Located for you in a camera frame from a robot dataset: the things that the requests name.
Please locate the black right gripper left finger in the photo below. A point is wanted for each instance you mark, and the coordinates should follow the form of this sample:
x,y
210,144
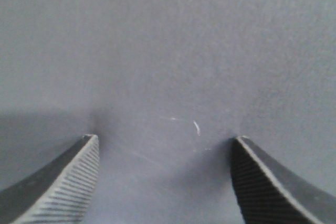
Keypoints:
x,y
59,192

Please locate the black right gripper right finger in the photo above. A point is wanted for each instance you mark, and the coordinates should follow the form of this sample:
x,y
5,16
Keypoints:
x,y
268,192

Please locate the white-lined fridge door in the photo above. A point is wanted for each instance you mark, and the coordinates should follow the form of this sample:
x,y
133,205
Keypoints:
x,y
166,85

